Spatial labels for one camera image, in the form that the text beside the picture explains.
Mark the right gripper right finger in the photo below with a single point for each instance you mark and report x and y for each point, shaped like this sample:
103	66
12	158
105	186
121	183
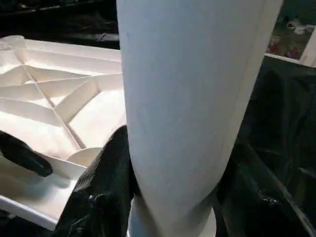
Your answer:
261	202

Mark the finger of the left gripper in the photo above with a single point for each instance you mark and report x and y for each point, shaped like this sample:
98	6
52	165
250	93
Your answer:
24	155

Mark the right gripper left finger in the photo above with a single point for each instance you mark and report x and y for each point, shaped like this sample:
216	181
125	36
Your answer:
101	197

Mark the white plastic table top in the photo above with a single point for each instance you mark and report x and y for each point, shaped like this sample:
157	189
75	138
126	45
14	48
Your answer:
64	94

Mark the white plastic table leg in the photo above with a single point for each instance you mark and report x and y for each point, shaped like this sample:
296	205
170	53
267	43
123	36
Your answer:
192	98

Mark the black mat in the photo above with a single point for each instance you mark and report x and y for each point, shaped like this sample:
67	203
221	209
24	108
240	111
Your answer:
281	123

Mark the white glass-door cabinet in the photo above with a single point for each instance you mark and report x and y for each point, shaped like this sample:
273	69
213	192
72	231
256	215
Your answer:
296	42

